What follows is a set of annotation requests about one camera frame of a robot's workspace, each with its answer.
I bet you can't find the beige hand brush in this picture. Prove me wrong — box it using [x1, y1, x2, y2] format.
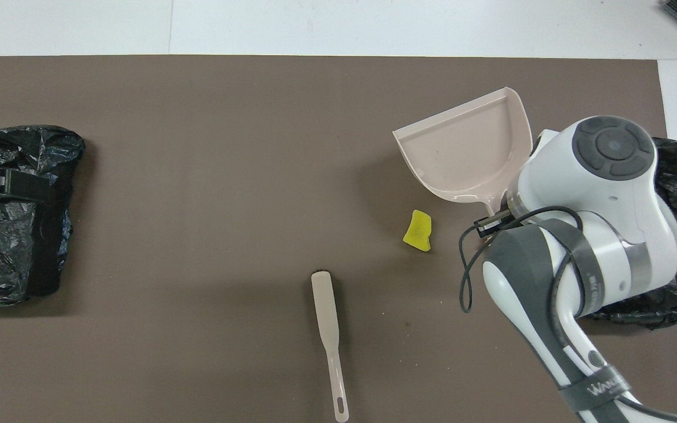
[311, 271, 350, 423]

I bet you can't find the curved yellow sponge piece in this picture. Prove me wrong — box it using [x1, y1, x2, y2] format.
[403, 210, 433, 252]

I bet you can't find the beige plastic dustpan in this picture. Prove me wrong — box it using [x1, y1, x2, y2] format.
[392, 87, 533, 217]

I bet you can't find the brown table mat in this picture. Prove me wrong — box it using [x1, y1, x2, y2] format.
[0, 56, 677, 423]

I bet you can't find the black right wrist connector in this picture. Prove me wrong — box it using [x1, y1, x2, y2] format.
[474, 213, 517, 237]

